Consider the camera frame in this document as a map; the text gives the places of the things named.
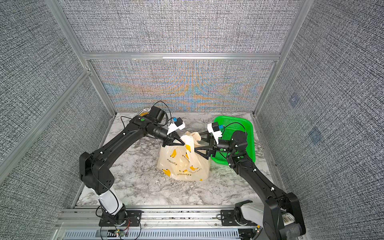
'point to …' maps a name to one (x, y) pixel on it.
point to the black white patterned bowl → (144, 110)
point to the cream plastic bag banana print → (182, 162)
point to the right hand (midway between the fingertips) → (195, 140)
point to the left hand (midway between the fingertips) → (185, 142)
